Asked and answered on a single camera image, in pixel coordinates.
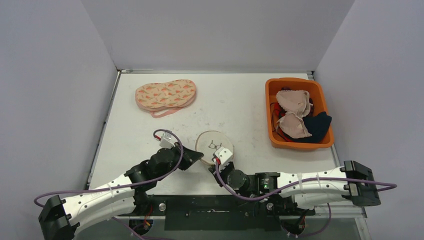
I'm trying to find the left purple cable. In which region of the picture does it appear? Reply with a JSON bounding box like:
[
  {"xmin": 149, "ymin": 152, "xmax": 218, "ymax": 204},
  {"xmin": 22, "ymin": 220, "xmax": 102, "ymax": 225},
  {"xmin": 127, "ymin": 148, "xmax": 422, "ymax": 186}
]
[{"xmin": 33, "ymin": 129, "xmax": 185, "ymax": 240}]

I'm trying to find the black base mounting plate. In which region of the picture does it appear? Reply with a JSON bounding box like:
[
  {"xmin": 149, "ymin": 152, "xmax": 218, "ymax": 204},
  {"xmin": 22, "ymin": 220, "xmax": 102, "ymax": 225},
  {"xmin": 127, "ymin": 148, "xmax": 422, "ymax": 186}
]
[{"xmin": 127, "ymin": 195, "xmax": 316, "ymax": 232}]

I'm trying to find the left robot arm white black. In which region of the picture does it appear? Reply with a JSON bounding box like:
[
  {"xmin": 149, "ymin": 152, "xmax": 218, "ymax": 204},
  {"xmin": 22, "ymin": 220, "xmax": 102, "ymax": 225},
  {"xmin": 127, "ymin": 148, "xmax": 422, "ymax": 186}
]
[{"xmin": 38, "ymin": 143, "xmax": 204, "ymax": 240}]

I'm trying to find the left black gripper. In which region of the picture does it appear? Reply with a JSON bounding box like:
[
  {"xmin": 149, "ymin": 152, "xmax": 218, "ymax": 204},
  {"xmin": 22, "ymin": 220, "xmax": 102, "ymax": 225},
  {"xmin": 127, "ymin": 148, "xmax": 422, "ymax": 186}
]
[{"xmin": 156, "ymin": 141, "xmax": 204, "ymax": 181}]

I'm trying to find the red black strappy garment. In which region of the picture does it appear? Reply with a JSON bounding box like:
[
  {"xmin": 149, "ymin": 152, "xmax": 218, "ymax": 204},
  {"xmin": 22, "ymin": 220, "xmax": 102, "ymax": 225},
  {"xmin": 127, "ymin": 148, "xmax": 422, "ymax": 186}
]
[{"xmin": 269, "ymin": 102, "xmax": 294, "ymax": 142}]

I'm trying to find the floral mesh laundry bag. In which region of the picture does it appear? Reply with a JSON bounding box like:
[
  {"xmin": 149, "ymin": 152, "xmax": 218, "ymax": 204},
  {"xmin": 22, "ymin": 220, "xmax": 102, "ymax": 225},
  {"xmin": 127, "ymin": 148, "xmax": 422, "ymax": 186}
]
[{"xmin": 134, "ymin": 79, "xmax": 197, "ymax": 118}]

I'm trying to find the orange plastic bin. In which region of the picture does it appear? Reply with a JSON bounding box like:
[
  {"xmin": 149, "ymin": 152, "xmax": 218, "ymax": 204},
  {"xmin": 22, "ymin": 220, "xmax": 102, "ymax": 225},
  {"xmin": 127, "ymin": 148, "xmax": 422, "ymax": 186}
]
[{"xmin": 265, "ymin": 77, "xmax": 334, "ymax": 151}]

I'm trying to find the navy blue garment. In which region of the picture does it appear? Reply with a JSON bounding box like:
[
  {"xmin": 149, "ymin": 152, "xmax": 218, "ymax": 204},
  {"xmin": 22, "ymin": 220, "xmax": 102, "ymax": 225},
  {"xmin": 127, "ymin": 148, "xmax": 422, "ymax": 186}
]
[{"xmin": 292, "ymin": 111, "xmax": 332, "ymax": 144}]

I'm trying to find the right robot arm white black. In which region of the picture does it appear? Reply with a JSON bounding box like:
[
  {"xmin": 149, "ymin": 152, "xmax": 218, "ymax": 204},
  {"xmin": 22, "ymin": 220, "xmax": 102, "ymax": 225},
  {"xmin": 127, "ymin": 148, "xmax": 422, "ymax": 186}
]
[{"xmin": 208, "ymin": 161, "xmax": 381, "ymax": 215}]

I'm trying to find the beige pink lace bra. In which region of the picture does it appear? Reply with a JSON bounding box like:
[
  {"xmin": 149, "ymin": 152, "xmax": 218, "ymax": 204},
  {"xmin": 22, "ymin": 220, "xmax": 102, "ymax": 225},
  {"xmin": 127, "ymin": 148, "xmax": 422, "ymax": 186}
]
[{"xmin": 276, "ymin": 90, "xmax": 312, "ymax": 139}]

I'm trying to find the round white mesh laundry bag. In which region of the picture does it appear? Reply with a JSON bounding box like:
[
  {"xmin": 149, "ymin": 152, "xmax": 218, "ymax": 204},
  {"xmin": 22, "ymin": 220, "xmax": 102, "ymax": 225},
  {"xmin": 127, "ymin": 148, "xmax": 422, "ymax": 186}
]
[{"xmin": 195, "ymin": 130, "xmax": 235, "ymax": 167}]

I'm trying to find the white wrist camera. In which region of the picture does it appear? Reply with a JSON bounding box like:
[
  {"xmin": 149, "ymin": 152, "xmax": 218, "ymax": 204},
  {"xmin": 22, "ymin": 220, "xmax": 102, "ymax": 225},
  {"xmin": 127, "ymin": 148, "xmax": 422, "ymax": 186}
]
[
  {"xmin": 159, "ymin": 131, "xmax": 175, "ymax": 149},
  {"xmin": 212, "ymin": 146, "xmax": 233, "ymax": 167}
]

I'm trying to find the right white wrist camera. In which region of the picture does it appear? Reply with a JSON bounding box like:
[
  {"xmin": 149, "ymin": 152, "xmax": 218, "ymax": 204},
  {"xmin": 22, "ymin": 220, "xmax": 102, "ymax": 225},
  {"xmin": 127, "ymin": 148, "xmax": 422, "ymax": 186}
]
[{"xmin": 212, "ymin": 146, "xmax": 233, "ymax": 167}]

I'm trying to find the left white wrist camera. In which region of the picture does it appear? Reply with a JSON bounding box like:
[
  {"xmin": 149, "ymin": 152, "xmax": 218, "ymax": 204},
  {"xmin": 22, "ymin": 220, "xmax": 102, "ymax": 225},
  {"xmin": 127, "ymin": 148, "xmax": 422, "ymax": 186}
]
[{"xmin": 159, "ymin": 131, "xmax": 175, "ymax": 149}]

